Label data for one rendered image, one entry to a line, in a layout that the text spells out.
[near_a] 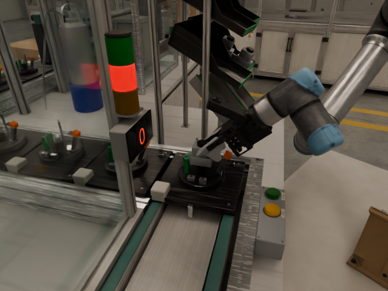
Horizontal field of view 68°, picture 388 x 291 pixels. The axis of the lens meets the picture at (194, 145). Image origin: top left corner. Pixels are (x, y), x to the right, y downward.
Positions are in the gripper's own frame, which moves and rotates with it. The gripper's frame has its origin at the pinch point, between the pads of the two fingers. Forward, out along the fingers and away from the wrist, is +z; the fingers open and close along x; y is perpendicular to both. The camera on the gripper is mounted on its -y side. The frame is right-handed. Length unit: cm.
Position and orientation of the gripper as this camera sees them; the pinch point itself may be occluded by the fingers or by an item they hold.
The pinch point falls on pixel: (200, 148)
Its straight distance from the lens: 83.5
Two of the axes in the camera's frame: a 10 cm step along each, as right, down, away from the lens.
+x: 2.6, -5.0, 8.3
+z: -7.0, 5.0, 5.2
